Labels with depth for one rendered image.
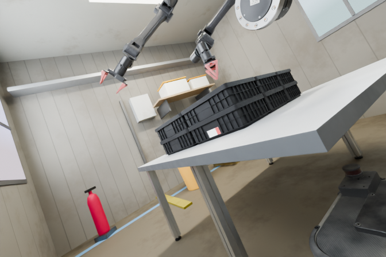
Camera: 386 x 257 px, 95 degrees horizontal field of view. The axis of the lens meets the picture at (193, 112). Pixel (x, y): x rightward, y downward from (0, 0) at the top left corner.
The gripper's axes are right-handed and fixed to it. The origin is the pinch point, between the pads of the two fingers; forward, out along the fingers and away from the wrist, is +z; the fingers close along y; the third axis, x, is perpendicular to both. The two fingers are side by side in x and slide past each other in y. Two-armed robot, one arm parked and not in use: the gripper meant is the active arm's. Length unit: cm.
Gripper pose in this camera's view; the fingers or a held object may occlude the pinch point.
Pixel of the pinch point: (216, 76)
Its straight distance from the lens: 95.9
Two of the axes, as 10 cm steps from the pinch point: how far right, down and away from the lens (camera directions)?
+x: 9.1, -4.2, -0.6
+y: -1.1, -1.0, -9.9
